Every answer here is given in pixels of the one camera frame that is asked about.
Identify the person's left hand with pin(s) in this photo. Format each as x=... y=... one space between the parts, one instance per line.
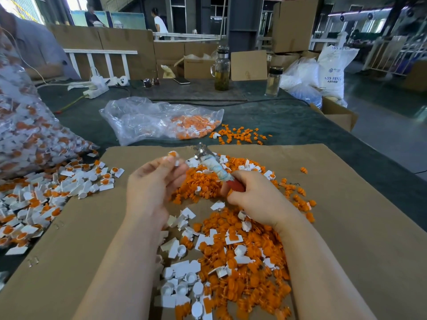
x=150 y=190

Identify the person's right hand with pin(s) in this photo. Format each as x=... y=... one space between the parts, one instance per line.
x=261 y=198

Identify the orange white plastic piece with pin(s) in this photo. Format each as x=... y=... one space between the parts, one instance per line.
x=173 y=154
x=106 y=187
x=117 y=172

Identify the pile of orange and white parts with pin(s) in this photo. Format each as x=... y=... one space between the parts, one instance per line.
x=230 y=260

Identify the pile of assembled white-orange parts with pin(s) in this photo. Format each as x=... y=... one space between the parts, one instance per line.
x=39 y=200

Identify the person's right forearm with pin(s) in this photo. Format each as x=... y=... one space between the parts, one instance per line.
x=323 y=284

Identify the person's left forearm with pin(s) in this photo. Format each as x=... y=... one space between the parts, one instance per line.
x=117 y=280

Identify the scatter of orange offcuts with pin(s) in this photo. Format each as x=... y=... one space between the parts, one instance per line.
x=241 y=135

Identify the small clear plastic bag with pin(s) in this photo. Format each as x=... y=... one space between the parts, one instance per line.
x=138 y=120

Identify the brown cardboard sheet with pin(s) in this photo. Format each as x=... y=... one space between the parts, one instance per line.
x=67 y=243
x=380 y=228

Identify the open brown cardboard box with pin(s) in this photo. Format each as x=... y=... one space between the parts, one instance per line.
x=335 y=116

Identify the black phone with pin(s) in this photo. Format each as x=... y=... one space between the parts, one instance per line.
x=182 y=81

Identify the white power strip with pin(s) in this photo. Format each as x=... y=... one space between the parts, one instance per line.
x=97 y=89

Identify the glass bottle with black lid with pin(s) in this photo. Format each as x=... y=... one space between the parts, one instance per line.
x=274 y=81

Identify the clear blue plastic bag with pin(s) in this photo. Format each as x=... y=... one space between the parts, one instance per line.
x=301 y=83

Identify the open cardboard box with paper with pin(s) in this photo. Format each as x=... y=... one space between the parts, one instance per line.
x=198 y=68

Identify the large clear bag of seals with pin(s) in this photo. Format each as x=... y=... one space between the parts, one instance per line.
x=32 y=130

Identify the flat brown cardboard panel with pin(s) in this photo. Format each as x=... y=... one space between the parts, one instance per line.
x=249 y=65

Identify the glass tea jar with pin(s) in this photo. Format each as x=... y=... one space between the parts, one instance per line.
x=221 y=68

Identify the row of upright cardboard sheets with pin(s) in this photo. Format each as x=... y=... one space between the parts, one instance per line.
x=141 y=44

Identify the white woven sack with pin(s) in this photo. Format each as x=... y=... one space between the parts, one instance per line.
x=337 y=68

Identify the dark steel pillar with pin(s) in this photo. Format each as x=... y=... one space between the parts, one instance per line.
x=245 y=23

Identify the tall brown cardboard box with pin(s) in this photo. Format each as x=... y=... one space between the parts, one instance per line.
x=295 y=24

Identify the white metal rack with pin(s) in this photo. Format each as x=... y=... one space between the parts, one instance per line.
x=395 y=55

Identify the white railing frame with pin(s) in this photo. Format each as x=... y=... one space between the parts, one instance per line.
x=101 y=52

